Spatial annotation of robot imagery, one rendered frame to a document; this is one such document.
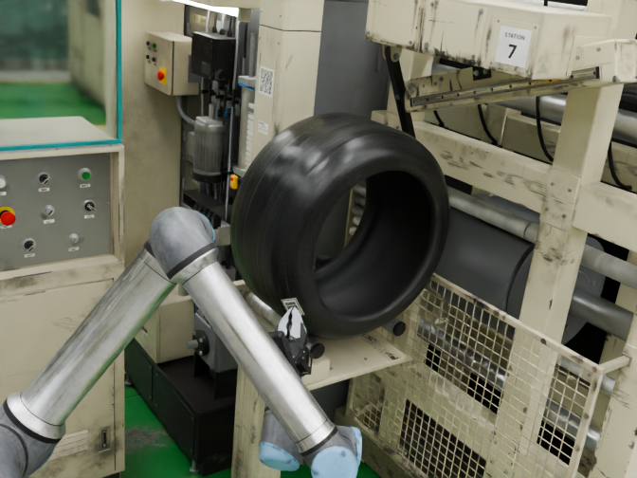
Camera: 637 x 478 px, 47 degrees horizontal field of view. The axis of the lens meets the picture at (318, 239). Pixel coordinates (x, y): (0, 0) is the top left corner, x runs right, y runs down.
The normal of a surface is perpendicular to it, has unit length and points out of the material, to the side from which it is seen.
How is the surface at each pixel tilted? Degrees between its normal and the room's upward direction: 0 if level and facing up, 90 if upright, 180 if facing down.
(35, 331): 90
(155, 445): 0
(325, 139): 26
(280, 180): 56
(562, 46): 90
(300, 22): 90
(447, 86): 90
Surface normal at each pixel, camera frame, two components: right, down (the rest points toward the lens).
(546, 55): 0.57, 0.35
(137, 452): 0.09, -0.93
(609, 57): -0.82, 0.14
